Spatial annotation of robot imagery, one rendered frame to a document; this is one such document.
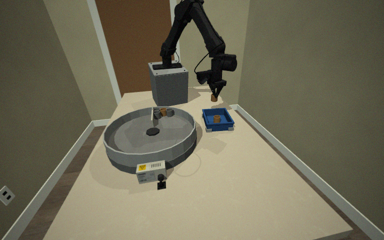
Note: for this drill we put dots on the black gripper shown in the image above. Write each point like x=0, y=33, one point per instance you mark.
x=219, y=85

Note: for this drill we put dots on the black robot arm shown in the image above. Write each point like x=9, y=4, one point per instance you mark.
x=184, y=12

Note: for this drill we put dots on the blue open-top crate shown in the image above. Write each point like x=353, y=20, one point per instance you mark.
x=226, y=120

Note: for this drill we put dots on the bronze bushing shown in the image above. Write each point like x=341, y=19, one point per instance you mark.
x=213, y=99
x=163, y=112
x=216, y=119

